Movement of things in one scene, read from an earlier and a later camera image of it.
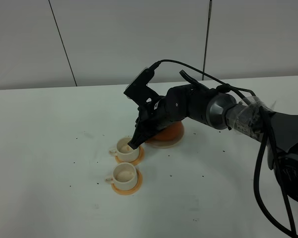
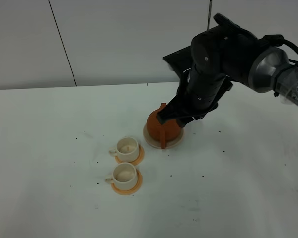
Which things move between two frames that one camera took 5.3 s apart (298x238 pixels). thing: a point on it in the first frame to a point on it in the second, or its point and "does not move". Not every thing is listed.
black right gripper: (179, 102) to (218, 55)
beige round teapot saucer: (168, 143) does not move
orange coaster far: (137, 161) does not move
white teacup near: (124, 176) does not move
